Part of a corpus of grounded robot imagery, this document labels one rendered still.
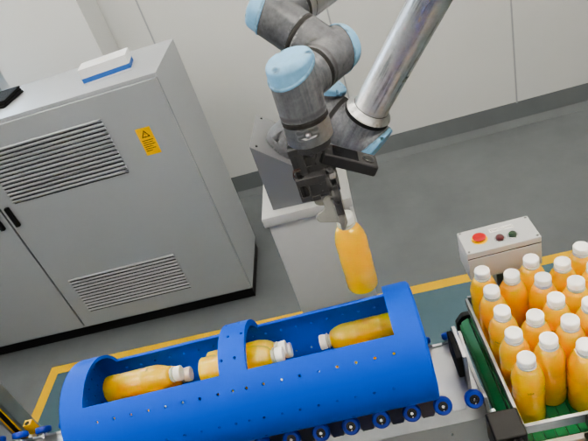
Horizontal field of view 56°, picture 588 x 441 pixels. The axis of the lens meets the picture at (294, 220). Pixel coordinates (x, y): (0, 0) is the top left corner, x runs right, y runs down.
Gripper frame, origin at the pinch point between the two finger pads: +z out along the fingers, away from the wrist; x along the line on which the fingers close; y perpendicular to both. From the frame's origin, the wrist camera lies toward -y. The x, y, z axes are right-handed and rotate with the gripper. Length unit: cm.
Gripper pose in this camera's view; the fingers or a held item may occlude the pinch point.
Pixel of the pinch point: (344, 217)
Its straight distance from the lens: 117.8
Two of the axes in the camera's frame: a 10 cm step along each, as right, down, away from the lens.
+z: 2.7, 7.8, 5.7
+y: -9.6, 2.5, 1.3
